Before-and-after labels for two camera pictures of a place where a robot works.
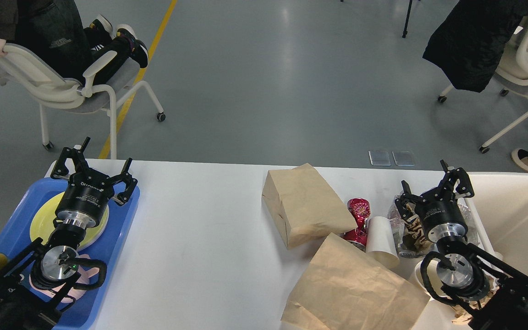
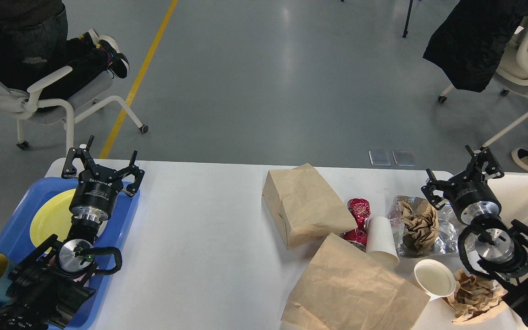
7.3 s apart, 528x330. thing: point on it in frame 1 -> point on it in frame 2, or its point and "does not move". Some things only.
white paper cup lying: (381, 245) does not move
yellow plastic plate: (42, 224) does not move
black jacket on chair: (470, 44) does not move
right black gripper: (439, 210) -> (468, 192)
